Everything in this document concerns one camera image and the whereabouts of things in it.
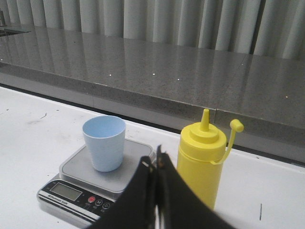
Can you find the silver electronic kitchen scale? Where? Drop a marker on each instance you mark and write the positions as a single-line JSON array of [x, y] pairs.
[[80, 194]]

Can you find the yellow squeeze bottle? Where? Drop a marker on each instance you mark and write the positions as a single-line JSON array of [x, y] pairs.
[[203, 148]]

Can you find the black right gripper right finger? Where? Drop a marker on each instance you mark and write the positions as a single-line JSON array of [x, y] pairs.
[[178, 207]]

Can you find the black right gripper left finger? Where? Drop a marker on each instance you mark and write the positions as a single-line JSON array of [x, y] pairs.
[[135, 207]]

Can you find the light blue plastic cup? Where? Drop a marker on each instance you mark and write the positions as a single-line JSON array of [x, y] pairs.
[[104, 137]]

